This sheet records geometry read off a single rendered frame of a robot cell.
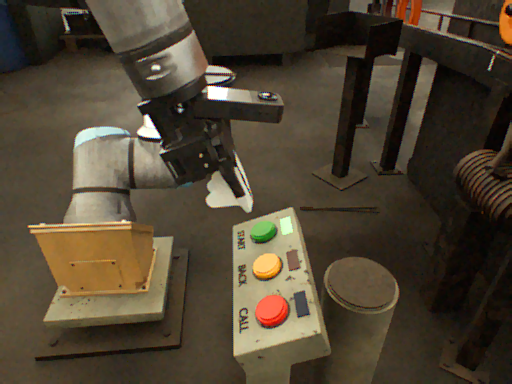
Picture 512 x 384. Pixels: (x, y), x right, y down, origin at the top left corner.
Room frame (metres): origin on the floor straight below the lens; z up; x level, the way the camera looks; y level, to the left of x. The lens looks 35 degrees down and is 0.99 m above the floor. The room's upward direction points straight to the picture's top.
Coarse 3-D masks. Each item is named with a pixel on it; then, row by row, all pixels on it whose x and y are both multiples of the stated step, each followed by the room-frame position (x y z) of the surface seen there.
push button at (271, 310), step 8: (272, 296) 0.31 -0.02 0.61; (280, 296) 0.31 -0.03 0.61; (264, 304) 0.30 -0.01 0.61; (272, 304) 0.30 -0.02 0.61; (280, 304) 0.30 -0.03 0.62; (256, 312) 0.30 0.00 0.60; (264, 312) 0.29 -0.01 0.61; (272, 312) 0.29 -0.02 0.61; (280, 312) 0.29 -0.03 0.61; (264, 320) 0.28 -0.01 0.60; (272, 320) 0.28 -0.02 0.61; (280, 320) 0.28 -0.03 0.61
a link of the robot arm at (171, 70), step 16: (192, 32) 0.44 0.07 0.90; (176, 48) 0.41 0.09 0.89; (192, 48) 0.42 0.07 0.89; (128, 64) 0.40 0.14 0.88; (144, 64) 0.40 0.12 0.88; (160, 64) 0.40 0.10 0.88; (176, 64) 0.40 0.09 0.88; (192, 64) 0.41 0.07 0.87; (208, 64) 0.45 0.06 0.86; (144, 80) 0.40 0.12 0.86; (160, 80) 0.40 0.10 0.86; (176, 80) 0.40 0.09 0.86; (192, 80) 0.41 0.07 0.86; (144, 96) 0.41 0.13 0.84; (160, 96) 0.41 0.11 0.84
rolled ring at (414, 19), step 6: (402, 0) 1.86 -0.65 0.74; (408, 0) 1.85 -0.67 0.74; (414, 0) 1.74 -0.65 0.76; (420, 0) 1.73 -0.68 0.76; (402, 6) 1.87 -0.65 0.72; (414, 6) 1.72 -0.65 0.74; (420, 6) 1.72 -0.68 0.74; (396, 12) 1.89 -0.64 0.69; (402, 12) 1.87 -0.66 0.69; (414, 12) 1.72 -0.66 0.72; (420, 12) 1.72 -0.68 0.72; (402, 18) 1.86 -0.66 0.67; (414, 18) 1.72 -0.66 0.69; (414, 24) 1.72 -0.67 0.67
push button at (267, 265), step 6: (258, 258) 0.38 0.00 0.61; (264, 258) 0.38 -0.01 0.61; (270, 258) 0.38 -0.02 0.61; (276, 258) 0.38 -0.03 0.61; (258, 264) 0.37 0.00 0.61; (264, 264) 0.37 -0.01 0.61; (270, 264) 0.37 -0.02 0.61; (276, 264) 0.37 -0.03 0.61; (258, 270) 0.36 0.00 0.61; (264, 270) 0.36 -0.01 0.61; (270, 270) 0.36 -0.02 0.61; (276, 270) 0.36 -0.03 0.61; (258, 276) 0.36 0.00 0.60; (264, 276) 0.35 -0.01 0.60; (270, 276) 0.35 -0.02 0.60
